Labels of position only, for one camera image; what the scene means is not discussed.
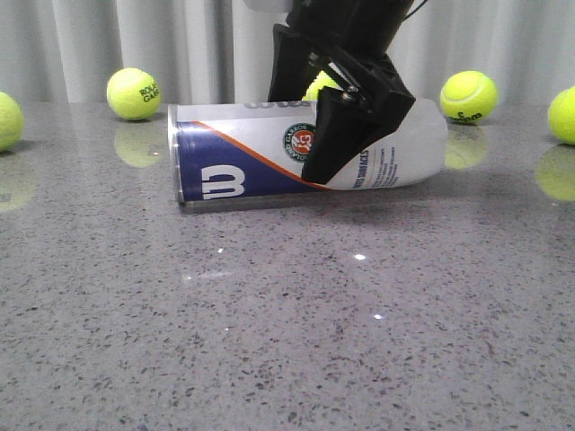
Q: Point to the white blue tennis can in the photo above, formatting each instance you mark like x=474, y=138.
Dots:
x=230, y=151

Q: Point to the grey curtain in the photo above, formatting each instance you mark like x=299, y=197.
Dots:
x=222, y=51

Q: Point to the Wilson tennis ball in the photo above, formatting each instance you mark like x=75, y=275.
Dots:
x=468, y=97

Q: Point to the centre tennis ball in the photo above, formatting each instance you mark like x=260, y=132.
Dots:
x=321, y=81

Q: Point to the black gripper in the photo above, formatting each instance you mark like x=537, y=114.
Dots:
x=348, y=40

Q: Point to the far left tennis ball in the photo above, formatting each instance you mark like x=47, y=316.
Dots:
x=11, y=122

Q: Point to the Roland Garros tennis ball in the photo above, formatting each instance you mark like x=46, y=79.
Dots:
x=133, y=94

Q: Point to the far right tennis ball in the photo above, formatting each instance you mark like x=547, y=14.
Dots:
x=561, y=116

